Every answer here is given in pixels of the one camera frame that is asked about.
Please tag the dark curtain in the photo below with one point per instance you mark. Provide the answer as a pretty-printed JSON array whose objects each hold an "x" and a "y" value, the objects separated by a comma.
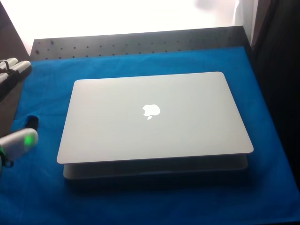
[{"x": 276, "y": 23}]

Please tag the blue non-woven bag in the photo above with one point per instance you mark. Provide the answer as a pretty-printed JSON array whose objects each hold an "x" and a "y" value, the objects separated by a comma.
[{"x": 164, "y": 201}]

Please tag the silver laptop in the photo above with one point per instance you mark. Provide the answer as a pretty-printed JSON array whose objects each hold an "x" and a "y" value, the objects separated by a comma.
[{"x": 150, "y": 131}]

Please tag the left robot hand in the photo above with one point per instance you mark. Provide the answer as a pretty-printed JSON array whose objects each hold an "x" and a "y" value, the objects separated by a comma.
[{"x": 16, "y": 68}]

